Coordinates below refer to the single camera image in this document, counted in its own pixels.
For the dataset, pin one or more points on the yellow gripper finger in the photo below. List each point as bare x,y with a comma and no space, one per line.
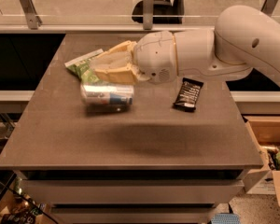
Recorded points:
118,57
127,75

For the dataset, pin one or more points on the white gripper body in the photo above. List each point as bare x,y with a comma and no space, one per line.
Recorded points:
155,56

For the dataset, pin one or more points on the Red Bull can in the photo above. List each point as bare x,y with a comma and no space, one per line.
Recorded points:
107,94

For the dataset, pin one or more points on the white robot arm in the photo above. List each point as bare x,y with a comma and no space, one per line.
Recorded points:
243,39

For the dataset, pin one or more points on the green chip bag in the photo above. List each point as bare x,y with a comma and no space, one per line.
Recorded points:
82,67

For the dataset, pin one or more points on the black office chair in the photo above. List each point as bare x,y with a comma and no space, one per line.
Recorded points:
168,11

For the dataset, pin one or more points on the black snack bar wrapper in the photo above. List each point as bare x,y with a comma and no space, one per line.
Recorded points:
188,95

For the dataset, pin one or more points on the grey table drawer cabinet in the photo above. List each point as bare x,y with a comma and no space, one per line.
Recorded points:
132,201

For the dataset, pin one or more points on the cardboard box with items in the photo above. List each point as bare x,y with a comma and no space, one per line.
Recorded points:
265,133

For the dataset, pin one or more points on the blue perforated basket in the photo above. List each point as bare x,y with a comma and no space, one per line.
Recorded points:
225,219

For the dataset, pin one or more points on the clutter bin lower left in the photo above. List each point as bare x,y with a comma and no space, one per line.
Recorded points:
17,207

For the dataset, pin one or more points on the middle metal railing bracket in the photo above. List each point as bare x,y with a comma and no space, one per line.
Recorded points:
148,14

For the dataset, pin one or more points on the metal railing bracket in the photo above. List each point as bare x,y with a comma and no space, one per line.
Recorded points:
268,7
148,14
32,19

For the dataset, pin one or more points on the left metal railing bracket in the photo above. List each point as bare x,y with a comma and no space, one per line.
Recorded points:
32,19

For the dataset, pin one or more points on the right metal railing bracket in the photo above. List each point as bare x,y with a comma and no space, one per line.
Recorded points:
268,7

